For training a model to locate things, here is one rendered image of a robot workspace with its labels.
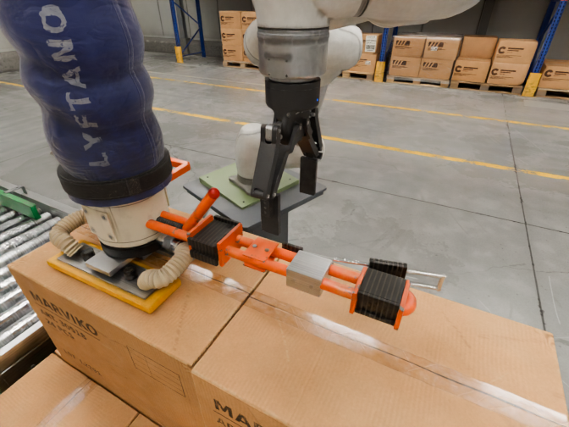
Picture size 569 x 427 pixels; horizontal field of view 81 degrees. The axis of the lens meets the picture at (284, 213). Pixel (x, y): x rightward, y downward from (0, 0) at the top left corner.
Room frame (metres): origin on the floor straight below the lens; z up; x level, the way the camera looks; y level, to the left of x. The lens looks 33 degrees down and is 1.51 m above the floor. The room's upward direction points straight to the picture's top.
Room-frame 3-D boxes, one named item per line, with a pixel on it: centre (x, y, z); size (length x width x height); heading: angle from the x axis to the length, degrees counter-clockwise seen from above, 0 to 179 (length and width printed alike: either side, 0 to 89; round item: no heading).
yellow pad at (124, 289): (0.59, 0.41, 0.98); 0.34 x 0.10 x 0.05; 64
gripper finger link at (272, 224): (0.41, 0.02, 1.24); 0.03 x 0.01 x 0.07; 62
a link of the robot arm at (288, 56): (0.47, -0.01, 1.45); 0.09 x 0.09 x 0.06
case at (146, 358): (0.67, 0.35, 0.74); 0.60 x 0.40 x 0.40; 63
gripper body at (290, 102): (0.47, -0.01, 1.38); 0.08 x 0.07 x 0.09; 152
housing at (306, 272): (0.47, -0.05, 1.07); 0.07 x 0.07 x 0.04; 64
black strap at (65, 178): (0.68, 0.37, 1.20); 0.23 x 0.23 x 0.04
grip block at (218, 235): (0.56, 0.15, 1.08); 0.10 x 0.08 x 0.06; 154
